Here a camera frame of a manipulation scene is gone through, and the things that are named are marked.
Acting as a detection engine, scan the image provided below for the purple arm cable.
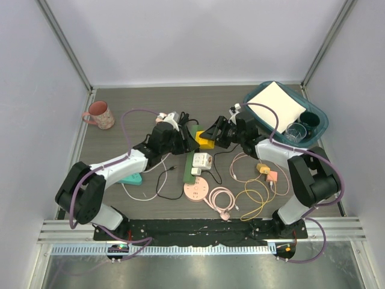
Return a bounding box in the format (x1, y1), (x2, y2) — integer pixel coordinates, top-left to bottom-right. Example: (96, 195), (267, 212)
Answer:
(69, 108), (165, 259)
(240, 102), (345, 264)

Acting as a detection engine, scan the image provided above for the teal triangular socket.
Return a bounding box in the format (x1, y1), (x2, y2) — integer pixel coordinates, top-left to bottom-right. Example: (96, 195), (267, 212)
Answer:
(117, 173), (143, 186)

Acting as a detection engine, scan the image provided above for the teal plastic tray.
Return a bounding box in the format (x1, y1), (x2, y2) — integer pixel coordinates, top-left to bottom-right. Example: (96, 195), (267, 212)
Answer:
(244, 81), (328, 148)

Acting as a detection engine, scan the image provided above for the white paper pad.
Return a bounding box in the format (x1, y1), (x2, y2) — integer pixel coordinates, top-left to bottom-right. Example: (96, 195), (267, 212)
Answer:
(245, 81), (306, 133)

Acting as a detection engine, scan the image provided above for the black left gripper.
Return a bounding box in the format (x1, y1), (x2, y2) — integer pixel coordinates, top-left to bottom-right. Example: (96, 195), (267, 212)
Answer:
(160, 125), (199, 155)

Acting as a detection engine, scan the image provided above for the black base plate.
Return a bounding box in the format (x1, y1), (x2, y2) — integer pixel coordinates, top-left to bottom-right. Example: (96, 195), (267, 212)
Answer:
(112, 218), (308, 247)

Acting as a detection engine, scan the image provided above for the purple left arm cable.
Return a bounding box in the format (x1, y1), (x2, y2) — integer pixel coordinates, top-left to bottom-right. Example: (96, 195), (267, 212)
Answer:
(69, 108), (165, 259)

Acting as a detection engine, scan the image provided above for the white cable duct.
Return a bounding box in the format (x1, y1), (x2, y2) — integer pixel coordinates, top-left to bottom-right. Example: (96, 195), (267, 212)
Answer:
(51, 243), (276, 256)

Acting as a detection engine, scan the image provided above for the pink round socket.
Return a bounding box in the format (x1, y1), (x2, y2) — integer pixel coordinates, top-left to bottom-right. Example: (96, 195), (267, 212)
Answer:
(183, 176), (209, 202)

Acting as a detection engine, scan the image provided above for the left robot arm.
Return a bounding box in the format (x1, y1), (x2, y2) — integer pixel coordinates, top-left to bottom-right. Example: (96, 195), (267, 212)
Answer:
(55, 121), (199, 240)

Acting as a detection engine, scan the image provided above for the white cube adapter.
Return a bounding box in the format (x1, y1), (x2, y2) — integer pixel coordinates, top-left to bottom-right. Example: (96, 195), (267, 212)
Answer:
(192, 152), (213, 170)

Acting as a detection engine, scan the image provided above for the green power strip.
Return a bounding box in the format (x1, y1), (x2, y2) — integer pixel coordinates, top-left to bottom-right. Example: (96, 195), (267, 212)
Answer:
(183, 125), (201, 184)

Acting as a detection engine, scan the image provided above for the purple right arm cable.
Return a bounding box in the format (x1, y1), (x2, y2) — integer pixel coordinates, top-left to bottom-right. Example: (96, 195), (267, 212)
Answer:
(240, 102), (345, 264)

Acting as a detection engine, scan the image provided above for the pink cable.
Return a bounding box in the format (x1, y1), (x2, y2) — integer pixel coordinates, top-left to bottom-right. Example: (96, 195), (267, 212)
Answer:
(207, 151), (291, 221)

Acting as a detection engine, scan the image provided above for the yellow charger plug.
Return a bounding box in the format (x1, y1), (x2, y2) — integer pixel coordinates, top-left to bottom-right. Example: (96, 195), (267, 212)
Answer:
(256, 163), (271, 175)

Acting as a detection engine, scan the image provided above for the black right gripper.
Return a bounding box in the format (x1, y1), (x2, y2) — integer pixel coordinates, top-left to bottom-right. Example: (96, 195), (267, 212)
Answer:
(200, 116), (245, 149)

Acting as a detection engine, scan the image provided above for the clear glass cup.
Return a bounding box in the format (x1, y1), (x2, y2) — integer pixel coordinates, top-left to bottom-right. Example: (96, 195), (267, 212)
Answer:
(285, 122), (307, 143)

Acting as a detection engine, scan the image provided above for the small white charger plug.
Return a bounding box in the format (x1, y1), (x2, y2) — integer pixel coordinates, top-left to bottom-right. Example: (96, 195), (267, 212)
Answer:
(191, 167), (202, 176)

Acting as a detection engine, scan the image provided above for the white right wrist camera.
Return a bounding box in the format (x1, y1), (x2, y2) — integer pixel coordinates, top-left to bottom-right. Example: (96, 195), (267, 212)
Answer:
(228, 103), (241, 125)

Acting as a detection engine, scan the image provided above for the black usb cable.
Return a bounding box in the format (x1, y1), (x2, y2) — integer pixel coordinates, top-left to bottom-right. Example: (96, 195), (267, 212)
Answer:
(156, 144), (240, 200)

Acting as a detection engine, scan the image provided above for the yellow cube socket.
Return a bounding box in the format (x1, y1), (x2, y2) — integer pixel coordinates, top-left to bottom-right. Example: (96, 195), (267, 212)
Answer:
(195, 131), (215, 149)

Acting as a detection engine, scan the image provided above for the white usb cable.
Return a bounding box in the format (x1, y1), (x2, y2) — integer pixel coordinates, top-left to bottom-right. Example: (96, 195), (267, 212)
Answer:
(122, 155), (169, 201)

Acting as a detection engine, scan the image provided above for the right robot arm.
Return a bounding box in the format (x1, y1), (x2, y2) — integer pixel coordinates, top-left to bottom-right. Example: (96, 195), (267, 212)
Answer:
(200, 111), (345, 238)

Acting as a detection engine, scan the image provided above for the pink floral mug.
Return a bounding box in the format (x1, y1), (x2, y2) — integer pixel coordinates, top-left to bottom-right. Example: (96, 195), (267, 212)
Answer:
(82, 101), (115, 130)

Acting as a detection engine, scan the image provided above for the dark green cup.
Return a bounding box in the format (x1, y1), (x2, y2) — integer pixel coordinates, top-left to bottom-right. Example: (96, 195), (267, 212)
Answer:
(298, 111), (321, 135)

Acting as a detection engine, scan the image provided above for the pink charger plug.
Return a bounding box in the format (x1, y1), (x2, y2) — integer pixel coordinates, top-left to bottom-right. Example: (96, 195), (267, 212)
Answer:
(265, 170), (278, 184)

